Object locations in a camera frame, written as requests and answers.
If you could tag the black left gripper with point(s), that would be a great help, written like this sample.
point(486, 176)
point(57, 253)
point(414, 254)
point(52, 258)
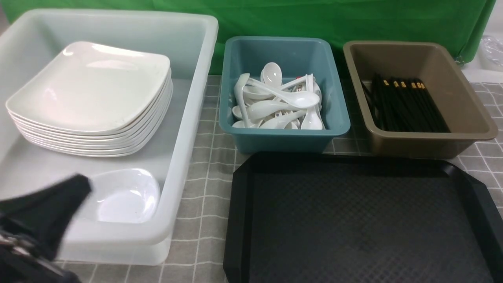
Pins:
point(33, 227)

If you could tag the small white bowl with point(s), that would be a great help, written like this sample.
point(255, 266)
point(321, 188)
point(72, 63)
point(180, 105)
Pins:
point(122, 196)

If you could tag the large white square plate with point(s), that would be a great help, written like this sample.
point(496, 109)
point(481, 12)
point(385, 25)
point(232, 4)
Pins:
point(90, 88)

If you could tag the white ceramic soup spoon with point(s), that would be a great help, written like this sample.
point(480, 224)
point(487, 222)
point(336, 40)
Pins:
point(239, 95)

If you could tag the stack of white plates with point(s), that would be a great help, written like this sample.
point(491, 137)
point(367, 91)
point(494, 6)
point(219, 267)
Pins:
point(129, 140)

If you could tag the large white plastic tub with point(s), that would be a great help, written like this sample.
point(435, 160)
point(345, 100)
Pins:
point(31, 42)

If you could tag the grey checked tablecloth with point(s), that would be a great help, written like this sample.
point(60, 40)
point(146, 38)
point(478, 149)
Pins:
point(196, 251)

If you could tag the black serving tray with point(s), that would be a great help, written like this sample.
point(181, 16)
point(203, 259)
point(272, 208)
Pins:
point(319, 218)

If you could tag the pile of white spoons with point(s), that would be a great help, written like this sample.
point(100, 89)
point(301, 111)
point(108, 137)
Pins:
point(270, 104)

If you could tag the teal plastic bin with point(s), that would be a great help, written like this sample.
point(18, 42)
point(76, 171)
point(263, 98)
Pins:
point(296, 57)

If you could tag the bundle of black chopsticks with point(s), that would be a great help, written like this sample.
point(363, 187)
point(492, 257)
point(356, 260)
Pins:
point(402, 105)

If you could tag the brown plastic bin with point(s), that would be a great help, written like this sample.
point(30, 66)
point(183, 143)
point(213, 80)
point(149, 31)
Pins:
point(467, 118)

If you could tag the green backdrop cloth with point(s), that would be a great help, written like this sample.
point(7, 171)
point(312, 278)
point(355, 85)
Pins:
point(457, 25)

